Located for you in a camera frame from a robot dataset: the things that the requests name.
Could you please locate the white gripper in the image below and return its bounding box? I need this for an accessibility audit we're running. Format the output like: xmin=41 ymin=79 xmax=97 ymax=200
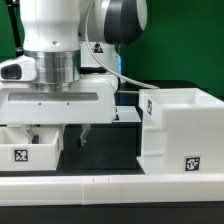
xmin=0 ymin=56 xmax=118 ymax=147

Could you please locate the white front drawer tray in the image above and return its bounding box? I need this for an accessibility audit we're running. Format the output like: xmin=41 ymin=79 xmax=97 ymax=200
xmin=0 ymin=126 xmax=63 ymax=171

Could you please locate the white drawer housing box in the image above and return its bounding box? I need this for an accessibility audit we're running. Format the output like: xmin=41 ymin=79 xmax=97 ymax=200
xmin=138 ymin=88 xmax=224 ymax=175

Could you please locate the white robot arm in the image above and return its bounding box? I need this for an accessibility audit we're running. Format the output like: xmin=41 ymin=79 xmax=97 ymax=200
xmin=0 ymin=0 xmax=147 ymax=143

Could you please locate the white marker tag plate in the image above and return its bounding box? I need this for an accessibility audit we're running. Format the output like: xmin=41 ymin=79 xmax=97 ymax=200
xmin=115 ymin=106 xmax=141 ymax=123

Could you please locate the white L-shaped border fence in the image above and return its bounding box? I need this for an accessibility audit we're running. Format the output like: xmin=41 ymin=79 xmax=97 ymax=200
xmin=0 ymin=174 xmax=224 ymax=206

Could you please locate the black camera stand pole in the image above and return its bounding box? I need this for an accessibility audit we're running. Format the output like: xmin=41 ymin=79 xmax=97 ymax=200
xmin=4 ymin=0 xmax=23 ymax=57

